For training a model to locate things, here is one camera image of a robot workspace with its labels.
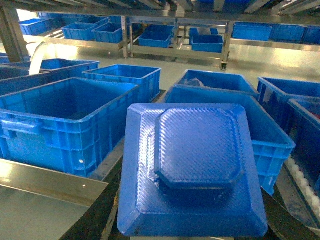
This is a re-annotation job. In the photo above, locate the blue block part with knob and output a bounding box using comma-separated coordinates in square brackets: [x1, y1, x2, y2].
[117, 103, 268, 237]

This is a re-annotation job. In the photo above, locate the blue bin rear left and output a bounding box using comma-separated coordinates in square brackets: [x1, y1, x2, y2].
[82, 64, 162, 103]

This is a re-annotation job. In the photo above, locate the blue bin with plastic bag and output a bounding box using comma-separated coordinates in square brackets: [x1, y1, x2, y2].
[175, 69, 260, 100]

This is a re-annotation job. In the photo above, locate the blue bin left front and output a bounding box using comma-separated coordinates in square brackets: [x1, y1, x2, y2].
[0, 78, 140, 177]

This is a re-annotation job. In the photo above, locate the blue target bin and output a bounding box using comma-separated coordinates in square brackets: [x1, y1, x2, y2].
[163, 85, 296, 196]

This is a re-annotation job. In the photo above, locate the blue bin right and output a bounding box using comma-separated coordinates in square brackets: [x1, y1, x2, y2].
[257, 77, 320, 133]

